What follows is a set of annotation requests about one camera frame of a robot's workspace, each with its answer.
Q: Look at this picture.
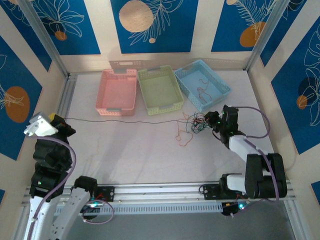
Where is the orange thin wire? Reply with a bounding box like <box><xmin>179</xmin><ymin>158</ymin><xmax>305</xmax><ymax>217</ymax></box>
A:
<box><xmin>174</xmin><ymin>112</ymin><xmax>195</xmax><ymax>148</ymax></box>

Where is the blue perforated plastic basket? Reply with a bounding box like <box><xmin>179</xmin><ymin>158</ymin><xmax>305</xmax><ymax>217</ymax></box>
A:
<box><xmin>174</xmin><ymin>59</ymin><xmax>232</xmax><ymax>113</ymax></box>

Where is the dark green thin wire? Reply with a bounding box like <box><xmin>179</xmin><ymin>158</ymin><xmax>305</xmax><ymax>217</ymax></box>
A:
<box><xmin>64</xmin><ymin>117</ymin><xmax>180</xmax><ymax>125</ymax></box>

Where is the green perforated plastic basket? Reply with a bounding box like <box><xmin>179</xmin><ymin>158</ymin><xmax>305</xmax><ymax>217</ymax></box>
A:
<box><xmin>137</xmin><ymin>64</ymin><xmax>185</xmax><ymax>117</ymax></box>

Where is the pink perforated plastic basket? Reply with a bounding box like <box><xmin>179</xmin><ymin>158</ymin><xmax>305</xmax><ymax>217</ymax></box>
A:
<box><xmin>94</xmin><ymin>68</ymin><xmax>138</xmax><ymax>117</ymax></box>

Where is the black controller board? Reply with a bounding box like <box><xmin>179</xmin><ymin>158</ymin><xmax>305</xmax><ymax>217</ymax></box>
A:
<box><xmin>79</xmin><ymin>199</ymin><xmax>104</xmax><ymax>221</ymax></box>
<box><xmin>221</xmin><ymin>201</ymin><xmax>251</xmax><ymax>217</ymax></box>

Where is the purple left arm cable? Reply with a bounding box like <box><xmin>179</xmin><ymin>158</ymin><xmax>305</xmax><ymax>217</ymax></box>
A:
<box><xmin>26</xmin><ymin>139</ymin><xmax>115</xmax><ymax>240</ymax></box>

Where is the aluminium side rail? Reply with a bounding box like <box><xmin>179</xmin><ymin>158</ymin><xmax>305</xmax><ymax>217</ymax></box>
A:
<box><xmin>55</xmin><ymin>73</ymin><xmax>77</xmax><ymax>118</ymax></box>

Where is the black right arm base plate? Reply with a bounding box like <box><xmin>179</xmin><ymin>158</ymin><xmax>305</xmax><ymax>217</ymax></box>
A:
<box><xmin>200</xmin><ymin>183</ymin><xmax>250</xmax><ymax>201</ymax></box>

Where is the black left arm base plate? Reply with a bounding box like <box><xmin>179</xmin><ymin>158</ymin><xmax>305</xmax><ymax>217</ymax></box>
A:
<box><xmin>96</xmin><ymin>186</ymin><xmax>116</xmax><ymax>202</ymax></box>

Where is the aluminium frame post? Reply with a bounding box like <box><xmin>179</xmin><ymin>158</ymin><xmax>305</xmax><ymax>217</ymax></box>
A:
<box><xmin>244</xmin><ymin>0</ymin><xmax>288</xmax><ymax>72</ymax></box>
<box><xmin>18</xmin><ymin>0</ymin><xmax>71</xmax><ymax>79</ymax></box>

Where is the aluminium frame rail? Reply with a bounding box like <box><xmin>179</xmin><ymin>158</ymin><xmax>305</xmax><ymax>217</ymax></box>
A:
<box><xmin>22</xmin><ymin>179</ymin><xmax>293</xmax><ymax>203</ymax></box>

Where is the grey slotted cable duct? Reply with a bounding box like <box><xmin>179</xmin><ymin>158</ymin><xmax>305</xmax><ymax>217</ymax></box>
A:
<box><xmin>53</xmin><ymin>202</ymin><xmax>224</xmax><ymax>216</ymax></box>

